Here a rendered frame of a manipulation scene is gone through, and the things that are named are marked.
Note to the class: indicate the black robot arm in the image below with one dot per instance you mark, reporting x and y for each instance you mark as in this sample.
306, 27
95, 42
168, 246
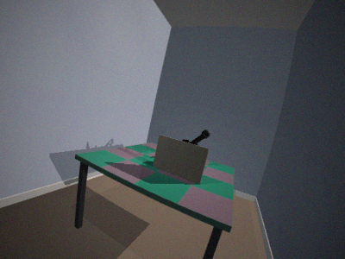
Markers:
205, 134

